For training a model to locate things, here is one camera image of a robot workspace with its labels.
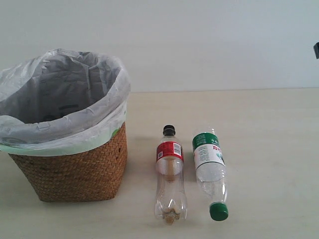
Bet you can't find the white plastic bin liner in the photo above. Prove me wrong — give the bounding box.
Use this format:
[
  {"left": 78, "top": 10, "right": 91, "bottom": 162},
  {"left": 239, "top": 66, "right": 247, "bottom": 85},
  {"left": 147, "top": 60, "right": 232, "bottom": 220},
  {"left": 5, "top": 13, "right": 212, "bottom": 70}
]
[{"left": 0, "top": 49, "right": 131, "bottom": 156}]

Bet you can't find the brown woven wicker basket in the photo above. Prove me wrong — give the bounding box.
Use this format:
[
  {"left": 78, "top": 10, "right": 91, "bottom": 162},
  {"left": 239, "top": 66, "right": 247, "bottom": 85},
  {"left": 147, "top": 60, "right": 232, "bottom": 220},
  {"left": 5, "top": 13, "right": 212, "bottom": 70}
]
[{"left": 9, "top": 124, "right": 128, "bottom": 202}]

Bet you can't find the clear bottle red label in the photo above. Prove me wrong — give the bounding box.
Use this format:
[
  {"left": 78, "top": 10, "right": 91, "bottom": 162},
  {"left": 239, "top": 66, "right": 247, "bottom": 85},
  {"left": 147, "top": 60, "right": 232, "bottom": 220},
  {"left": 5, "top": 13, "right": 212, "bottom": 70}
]
[{"left": 155, "top": 125, "right": 187, "bottom": 225}]

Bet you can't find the clear bottle green cap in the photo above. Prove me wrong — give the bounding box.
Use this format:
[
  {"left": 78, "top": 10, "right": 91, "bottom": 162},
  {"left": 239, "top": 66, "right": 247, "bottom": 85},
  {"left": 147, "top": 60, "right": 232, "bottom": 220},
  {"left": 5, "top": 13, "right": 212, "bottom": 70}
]
[{"left": 192, "top": 126, "right": 229, "bottom": 221}]

